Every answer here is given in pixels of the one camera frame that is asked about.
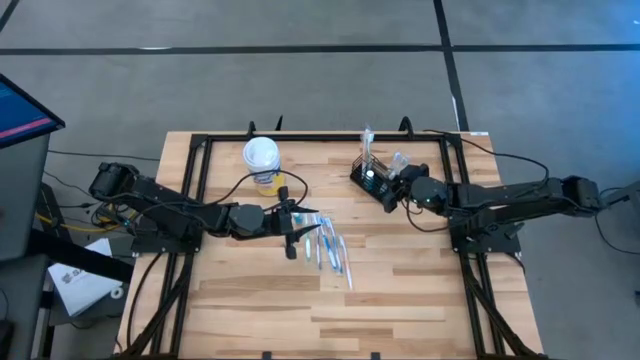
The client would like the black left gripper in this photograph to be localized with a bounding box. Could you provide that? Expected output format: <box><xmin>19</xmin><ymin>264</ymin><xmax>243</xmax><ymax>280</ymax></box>
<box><xmin>263</xmin><ymin>186</ymin><xmax>323</xmax><ymax>261</ymax></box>

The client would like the green toothbrush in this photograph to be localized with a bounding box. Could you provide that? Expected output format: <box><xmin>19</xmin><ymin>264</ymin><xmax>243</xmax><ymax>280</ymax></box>
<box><xmin>366</xmin><ymin>124</ymin><xmax>377</xmax><ymax>166</ymax></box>
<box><xmin>303</xmin><ymin>212</ymin><xmax>313</xmax><ymax>261</ymax></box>
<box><xmin>360</xmin><ymin>127</ymin><xmax>372</xmax><ymax>174</ymax></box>

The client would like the white-lidded yellow wipes canister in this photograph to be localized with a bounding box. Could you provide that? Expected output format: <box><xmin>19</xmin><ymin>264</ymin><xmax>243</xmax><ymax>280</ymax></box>
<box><xmin>242</xmin><ymin>136</ymin><xmax>283</xmax><ymax>197</ymax></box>

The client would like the black desk beam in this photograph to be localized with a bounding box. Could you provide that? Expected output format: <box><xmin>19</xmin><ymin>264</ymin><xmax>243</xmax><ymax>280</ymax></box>
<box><xmin>27</xmin><ymin>229</ymin><xmax>135</xmax><ymax>284</ymax></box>

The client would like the white paper booklet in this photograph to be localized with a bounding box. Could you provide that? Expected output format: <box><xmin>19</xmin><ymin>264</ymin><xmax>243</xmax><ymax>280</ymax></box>
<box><xmin>47</xmin><ymin>238</ymin><xmax>124</xmax><ymax>318</ymax></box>

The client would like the grey cabinet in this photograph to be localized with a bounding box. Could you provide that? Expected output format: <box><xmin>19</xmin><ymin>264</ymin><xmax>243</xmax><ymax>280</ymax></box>
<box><xmin>0</xmin><ymin>133</ymin><xmax>51</xmax><ymax>262</ymax></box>

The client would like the blue-screen monitor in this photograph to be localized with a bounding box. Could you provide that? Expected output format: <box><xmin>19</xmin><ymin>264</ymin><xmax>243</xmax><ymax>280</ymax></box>
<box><xmin>0</xmin><ymin>73</ymin><xmax>66</xmax><ymax>150</ymax></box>

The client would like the black wire caddy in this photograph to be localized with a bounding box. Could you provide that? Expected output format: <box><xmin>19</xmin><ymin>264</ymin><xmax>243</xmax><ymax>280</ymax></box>
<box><xmin>348</xmin><ymin>151</ymin><xmax>402</xmax><ymax>206</ymax></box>

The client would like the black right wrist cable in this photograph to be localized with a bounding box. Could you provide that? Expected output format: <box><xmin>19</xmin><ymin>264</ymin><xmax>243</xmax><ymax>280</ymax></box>
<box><xmin>405</xmin><ymin>197</ymin><xmax>451</xmax><ymax>234</ymax></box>

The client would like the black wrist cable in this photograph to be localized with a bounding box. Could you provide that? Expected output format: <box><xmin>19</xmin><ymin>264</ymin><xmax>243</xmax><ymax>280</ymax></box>
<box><xmin>405</xmin><ymin>197</ymin><xmax>451</xmax><ymax>234</ymax></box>
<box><xmin>199</xmin><ymin>168</ymin><xmax>310</xmax><ymax>214</ymax></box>

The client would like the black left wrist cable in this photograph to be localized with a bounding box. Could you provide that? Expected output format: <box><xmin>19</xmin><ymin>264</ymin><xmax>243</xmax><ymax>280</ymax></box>
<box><xmin>199</xmin><ymin>168</ymin><xmax>310</xmax><ymax>214</ymax></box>

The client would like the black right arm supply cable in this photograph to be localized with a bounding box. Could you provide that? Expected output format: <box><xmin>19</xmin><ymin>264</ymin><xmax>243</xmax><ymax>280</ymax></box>
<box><xmin>423</xmin><ymin>128</ymin><xmax>551</xmax><ymax>184</ymax></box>

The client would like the black aluminium table frame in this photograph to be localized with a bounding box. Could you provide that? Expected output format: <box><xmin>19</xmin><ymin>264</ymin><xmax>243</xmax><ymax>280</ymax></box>
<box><xmin>117</xmin><ymin>115</ymin><xmax>551</xmax><ymax>360</ymax></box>

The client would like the black looped floor cable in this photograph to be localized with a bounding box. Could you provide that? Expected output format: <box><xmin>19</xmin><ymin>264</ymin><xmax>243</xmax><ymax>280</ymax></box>
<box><xmin>593</xmin><ymin>187</ymin><xmax>640</xmax><ymax>256</ymax></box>

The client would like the yellow cable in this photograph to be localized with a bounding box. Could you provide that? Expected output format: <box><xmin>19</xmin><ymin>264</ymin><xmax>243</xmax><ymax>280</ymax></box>
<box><xmin>34</xmin><ymin>199</ymin><xmax>136</xmax><ymax>234</ymax></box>

